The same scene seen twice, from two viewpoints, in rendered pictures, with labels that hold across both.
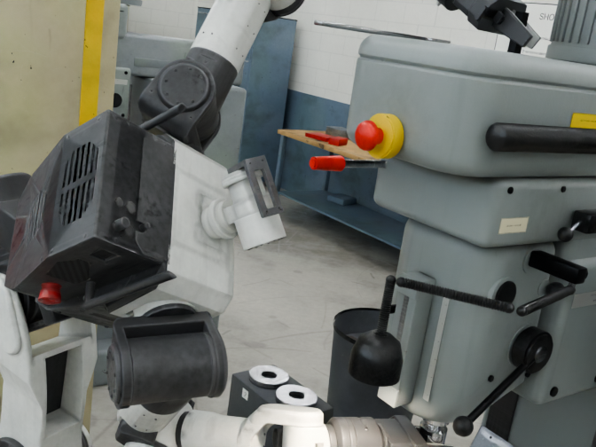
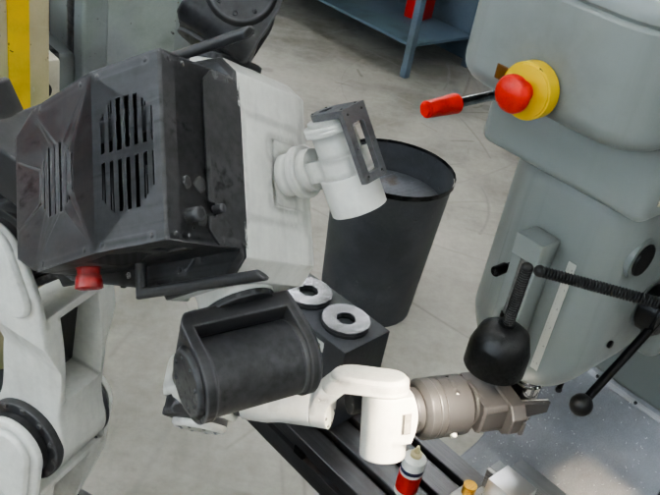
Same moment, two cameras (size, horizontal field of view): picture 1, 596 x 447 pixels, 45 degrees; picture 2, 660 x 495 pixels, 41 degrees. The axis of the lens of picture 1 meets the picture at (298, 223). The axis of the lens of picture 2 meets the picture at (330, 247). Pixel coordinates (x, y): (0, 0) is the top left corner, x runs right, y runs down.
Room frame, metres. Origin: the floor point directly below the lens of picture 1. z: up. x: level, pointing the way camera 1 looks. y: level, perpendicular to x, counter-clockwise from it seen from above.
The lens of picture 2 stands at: (0.13, 0.21, 2.06)
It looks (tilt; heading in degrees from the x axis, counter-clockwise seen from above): 31 degrees down; 351
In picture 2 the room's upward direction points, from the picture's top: 11 degrees clockwise
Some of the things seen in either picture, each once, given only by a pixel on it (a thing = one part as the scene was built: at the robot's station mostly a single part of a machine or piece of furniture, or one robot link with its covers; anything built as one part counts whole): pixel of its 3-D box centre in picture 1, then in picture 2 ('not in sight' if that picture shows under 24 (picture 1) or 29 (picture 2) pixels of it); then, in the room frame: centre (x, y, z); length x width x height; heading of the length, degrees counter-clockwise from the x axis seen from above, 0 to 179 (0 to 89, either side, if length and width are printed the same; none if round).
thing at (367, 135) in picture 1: (370, 136); (516, 92); (0.94, -0.08, 1.76); 0.04 x 0.03 x 0.04; 38
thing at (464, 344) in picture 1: (459, 316); (573, 265); (1.10, -0.28, 1.47); 0.21 x 0.19 x 0.32; 38
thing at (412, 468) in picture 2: not in sight; (412, 468); (1.17, -0.17, 0.99); 0.04 x 0.04 x 0.11
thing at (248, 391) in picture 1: (276, 425); (318, 346); (1.42, -0.02, 1.03); 0.22 x 0.12 x 0.20; 41
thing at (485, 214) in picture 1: (501, 191); (640, 121); (1.12, -0.31, 1.68); 0.34 x 0.24 x 0.10; 128
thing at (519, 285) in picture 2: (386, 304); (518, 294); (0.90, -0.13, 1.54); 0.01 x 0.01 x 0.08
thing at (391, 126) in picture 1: (383, 136); (529, 89); (0.96, -0.10, 1.76); 0.06 x 0.02 x 0.06; 38
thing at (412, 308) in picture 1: (405, 339); (516, 303); (1.03, -0.19, 1.44); 0.04 x 0.04 x 0.21; 38
